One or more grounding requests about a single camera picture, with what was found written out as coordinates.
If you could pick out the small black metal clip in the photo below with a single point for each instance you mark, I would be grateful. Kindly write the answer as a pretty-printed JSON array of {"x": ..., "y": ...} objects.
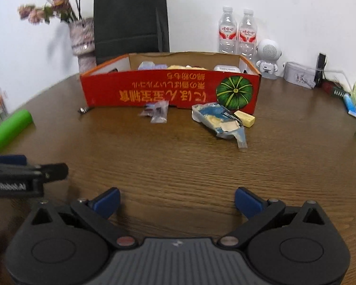
[{"x": 83, "y": 110}]

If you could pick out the blue tube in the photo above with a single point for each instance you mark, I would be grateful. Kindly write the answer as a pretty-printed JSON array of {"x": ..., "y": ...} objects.
[{"x": 350, "y": 104}]

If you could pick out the small clear wrapped packet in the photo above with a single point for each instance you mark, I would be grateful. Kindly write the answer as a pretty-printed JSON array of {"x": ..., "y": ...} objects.
[{"x": 158, "y": 111}]

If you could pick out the green cylinder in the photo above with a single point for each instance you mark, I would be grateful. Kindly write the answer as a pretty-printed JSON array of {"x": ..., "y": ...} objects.
[{"x": 12, "y": 127}]

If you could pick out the black flashlight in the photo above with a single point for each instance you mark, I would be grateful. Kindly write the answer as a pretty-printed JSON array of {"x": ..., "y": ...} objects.
[{"x": 321, "y": 65}]

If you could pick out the speckled purple vase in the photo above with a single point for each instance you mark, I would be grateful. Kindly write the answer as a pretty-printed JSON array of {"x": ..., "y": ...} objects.
[{"x": 81, "y": 41}]

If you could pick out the white robot speaker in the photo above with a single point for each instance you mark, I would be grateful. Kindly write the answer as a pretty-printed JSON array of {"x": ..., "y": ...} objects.
[{"x": 268, "y": 50}]

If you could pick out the blue printed plastic packet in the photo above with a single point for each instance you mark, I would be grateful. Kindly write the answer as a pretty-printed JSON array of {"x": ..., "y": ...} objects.
[{"x": 213, "y": 117}]

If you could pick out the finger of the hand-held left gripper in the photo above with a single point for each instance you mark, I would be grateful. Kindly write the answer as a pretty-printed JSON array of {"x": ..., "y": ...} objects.
[
  {"x": 55, "y": 171},
  {"x": 6, "y": 160}
]

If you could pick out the yellow block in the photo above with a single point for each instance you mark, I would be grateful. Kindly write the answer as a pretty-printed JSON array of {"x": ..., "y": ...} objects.
[{"x": 246, "y": 119}]

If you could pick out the red cardboard box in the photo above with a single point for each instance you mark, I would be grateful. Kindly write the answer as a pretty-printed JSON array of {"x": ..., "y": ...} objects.
[{"x": 166, "y": 89}]

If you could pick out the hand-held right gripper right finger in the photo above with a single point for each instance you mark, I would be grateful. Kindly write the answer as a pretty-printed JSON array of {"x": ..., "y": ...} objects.
[{"x": 249, "y": 203}]

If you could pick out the dark red flat box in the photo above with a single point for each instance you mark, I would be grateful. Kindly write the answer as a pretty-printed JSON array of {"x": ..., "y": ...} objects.
[{"x": 335, "y": 90}]

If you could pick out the clear water bottle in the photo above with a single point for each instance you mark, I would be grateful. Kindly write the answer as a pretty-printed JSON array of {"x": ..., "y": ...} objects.
[
  {"x": 247, "y": 35},
  {"x": 227, "y": 32}
]

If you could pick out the black paper bag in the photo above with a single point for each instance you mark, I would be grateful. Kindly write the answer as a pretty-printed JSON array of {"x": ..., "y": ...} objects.
[{"x": 130, "y": 20}]

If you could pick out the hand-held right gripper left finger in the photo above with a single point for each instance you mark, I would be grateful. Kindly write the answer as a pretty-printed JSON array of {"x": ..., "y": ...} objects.
[{"x": 106, "y": 203}]

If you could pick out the grey tin box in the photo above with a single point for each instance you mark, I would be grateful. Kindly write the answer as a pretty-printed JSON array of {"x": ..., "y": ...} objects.
[{"x": 296, "y": 74}]

